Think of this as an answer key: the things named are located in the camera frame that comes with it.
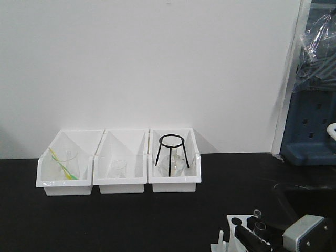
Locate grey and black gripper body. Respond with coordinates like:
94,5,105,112
262,214,336,252

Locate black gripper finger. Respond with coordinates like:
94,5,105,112
235,226,272,252

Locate clear test tube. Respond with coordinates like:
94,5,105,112
253,221,267,237
253,209,262,219

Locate white test tube rack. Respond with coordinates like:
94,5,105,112
210,215,252,251

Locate blue-grey pegboard drying rack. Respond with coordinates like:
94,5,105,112
280,1,335,166

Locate black lab sink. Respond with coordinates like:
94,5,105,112
274,184,335,245

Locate white lab faucet green knobs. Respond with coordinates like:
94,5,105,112
327,123,336,140

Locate clear glassware under tripod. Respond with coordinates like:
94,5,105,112
157,154,196,177

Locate right white storage bin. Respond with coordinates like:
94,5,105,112
148,128,202,192

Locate white storage bin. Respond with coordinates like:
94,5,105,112
93,129,149,194
148,128,202,192
36,129,104,196

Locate black metal tripod stand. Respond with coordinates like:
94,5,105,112
155,134,190,177

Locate middle white storage bin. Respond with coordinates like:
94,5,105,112
93,129,149,194

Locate small clear beaker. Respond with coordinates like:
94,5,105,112
107,160,127,179

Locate plastic bag of pegs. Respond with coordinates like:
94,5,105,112
292,1,335,93

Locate clear flask with droppers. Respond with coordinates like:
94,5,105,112
48,147,80,180

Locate left white storage bin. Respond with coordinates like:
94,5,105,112
36,129,104,196

